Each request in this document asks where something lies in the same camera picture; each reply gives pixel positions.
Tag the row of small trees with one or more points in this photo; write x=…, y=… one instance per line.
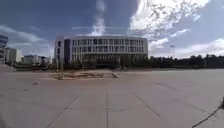
x=100, y=63

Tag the large white curved building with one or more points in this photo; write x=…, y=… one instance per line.
x=103, y=46

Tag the low planter bed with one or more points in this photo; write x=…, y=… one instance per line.
x=83, y=75

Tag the grey concrete slab plaza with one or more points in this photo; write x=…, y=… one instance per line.
x=110, y=103

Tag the lamp pole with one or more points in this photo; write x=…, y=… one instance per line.
x=172, y=51

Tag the row of dark trees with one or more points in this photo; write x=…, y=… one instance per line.
x=190, y=62

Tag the low pale building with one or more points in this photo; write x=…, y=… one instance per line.
x=31, y=59

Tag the pale layered building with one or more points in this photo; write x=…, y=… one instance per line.
x=3, y=48

